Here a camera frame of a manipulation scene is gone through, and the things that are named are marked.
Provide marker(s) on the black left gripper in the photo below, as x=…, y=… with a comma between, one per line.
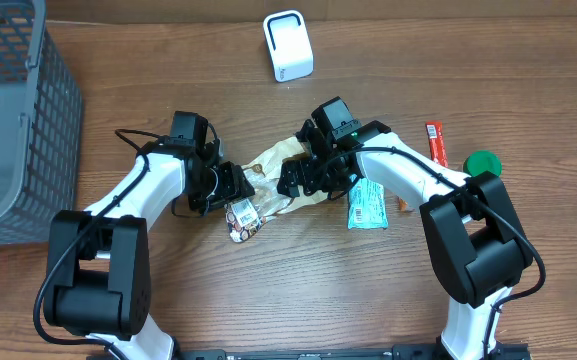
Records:
x=232, y=184

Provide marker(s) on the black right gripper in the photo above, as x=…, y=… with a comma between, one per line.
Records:
x=313, y=184

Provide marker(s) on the beige snack pouch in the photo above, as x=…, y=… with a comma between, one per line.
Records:
x=245, y=217

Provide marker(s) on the teal wet wipes packet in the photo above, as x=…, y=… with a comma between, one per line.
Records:
x=367, y=208

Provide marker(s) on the small orange tissue pack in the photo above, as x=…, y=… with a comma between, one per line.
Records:
x=404, y=206

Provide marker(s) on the red candy bar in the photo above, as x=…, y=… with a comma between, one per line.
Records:
x=436, y=143

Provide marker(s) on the green lid jar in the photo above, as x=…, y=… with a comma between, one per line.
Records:
x=482, y=161

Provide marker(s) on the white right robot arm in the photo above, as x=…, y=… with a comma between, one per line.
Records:
x=476, y=243

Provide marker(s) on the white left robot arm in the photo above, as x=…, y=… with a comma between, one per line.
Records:
x=97, y=288

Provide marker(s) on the white barcode scanner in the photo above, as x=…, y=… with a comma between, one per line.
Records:
x=289, y=45

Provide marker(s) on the dark plastic mesh basket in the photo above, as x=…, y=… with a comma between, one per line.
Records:
x=41, y=116

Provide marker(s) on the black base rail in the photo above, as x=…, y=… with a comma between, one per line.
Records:
x=318, y=355

